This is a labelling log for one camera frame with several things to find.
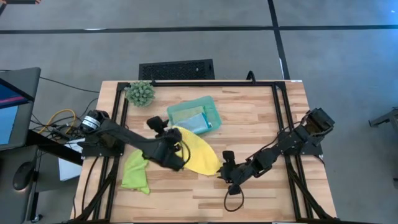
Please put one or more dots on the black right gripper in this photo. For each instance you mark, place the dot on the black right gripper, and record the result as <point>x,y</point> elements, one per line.
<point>237,174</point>

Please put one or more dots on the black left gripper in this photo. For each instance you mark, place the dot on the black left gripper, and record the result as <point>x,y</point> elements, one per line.
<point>168,149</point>

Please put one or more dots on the yellow microfiber towel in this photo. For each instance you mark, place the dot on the yellow microfiber towel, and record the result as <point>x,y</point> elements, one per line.
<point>202,155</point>

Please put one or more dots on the lime green microfiber towel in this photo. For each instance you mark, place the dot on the lime green microfiber towel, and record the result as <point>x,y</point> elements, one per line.
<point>135,174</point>

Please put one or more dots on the light blue microfiber towel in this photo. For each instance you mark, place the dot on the light blue microfiber towel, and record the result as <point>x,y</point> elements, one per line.
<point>196,124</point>

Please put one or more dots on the mint green microfiber towel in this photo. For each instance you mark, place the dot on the mint green microfiber towel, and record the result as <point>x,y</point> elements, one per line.
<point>186,113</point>

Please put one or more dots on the teal translucent plastic bin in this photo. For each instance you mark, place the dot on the teal translucent plastic bin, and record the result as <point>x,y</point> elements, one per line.
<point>214,118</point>

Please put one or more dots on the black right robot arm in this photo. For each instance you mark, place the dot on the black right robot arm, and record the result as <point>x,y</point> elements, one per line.
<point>292,143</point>

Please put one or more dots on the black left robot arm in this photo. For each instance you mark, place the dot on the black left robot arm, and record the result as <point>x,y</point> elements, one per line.
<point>124,133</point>

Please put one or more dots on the artificial plant in white pot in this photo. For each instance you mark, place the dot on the artificial plant in white pot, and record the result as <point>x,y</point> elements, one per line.
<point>140,93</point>

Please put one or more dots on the white paper sheet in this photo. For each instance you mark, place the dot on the white paper sheet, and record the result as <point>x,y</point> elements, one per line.
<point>68,169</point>

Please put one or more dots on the black computer mouse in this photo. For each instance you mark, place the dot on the black computer mouse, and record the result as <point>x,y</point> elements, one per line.
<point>23,175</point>

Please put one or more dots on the dark grey laptop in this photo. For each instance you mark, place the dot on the dark grey laptop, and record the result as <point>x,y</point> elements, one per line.
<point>15,109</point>

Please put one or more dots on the dark grey side desk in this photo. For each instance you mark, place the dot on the dark grey side desk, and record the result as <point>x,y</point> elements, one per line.
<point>9,205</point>

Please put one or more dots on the black floor stand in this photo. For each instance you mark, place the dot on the black floor stand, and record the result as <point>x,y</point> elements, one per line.
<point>388,118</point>

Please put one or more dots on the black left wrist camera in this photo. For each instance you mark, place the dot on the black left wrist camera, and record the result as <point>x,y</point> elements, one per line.
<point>157,124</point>

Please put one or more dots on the black aluminium table frame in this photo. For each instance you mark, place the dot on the black aluminium table frame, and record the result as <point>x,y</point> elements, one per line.
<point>281,102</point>

